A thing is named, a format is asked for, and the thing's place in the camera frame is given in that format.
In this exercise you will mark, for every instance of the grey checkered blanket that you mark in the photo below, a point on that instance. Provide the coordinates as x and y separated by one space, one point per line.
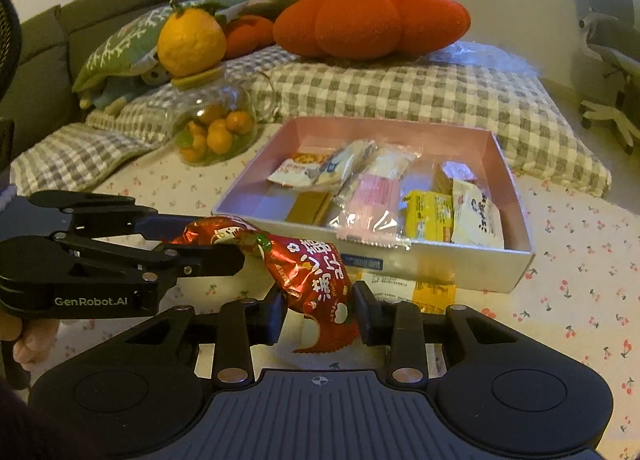
531 131

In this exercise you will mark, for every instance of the clear plastic bag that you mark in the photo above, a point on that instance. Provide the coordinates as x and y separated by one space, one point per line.
487 56

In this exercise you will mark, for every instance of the white black-text snack packet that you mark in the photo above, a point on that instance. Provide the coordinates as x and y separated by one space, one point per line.
477 220

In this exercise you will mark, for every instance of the yellow white flat packet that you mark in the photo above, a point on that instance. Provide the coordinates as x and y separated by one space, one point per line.
429 297

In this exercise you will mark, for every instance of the red shiny snack packet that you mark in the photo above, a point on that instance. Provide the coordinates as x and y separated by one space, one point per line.
310 274

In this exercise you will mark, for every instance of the clear white snack packet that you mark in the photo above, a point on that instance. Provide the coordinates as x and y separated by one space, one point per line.
391 161

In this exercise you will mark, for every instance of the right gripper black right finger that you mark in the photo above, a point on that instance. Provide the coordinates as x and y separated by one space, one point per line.
397 326

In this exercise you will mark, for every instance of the white office chair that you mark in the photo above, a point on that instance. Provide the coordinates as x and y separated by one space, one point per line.
608 33

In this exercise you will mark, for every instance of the yellow snack packet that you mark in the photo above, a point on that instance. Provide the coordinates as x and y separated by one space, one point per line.
429 216

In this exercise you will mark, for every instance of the white blue snack packet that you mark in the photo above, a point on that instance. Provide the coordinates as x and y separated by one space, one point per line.
343 162

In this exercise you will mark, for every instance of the person's left hand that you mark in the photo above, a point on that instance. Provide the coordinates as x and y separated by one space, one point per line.
31 340

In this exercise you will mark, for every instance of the pink cardboard box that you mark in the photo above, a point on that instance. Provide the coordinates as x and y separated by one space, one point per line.
305 212

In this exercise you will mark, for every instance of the dark grey sofa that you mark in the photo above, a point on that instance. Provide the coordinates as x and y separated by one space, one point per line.
55 44

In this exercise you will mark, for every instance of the small pink wrapped snack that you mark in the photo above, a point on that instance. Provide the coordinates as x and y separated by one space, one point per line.
458 170

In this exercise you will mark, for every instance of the red tomato plush cushion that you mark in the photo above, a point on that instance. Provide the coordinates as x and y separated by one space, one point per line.
354 30

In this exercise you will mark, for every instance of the large orange fruit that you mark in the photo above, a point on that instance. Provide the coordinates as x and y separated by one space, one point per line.
190 42

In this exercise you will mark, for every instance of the pink snack packet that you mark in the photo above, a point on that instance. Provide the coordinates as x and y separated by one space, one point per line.
370 215

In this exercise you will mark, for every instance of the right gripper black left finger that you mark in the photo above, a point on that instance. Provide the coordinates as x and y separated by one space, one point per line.
242 324

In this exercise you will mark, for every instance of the green patterned pillow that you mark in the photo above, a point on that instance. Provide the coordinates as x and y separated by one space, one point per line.
131 50

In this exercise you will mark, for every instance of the glass jar with oranges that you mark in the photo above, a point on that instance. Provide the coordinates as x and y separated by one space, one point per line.
219 114

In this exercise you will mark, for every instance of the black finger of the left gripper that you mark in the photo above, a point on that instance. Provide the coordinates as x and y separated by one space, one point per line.
89 203
170 262

